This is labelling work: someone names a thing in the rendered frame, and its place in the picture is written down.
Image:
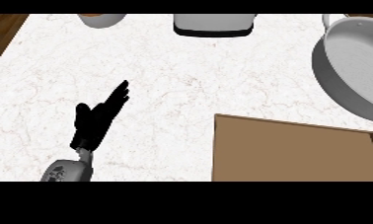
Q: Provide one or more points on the grey plant pot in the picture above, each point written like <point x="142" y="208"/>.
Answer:
<point x="101" y="20"/>

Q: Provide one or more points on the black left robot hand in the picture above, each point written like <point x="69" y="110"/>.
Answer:
<point x="98" y="119"/>

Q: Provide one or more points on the grey metal pot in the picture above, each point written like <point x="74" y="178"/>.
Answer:
<point x="347" y="66"/>

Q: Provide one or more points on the white toaster with black base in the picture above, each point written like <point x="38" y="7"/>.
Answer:
<point x="215" y="25"/>

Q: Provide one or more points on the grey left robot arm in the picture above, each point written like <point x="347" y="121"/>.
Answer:
<point x="69" y="170"/>

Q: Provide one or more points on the brown tray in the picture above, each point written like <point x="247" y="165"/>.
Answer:
<point x="287" y="152"/>

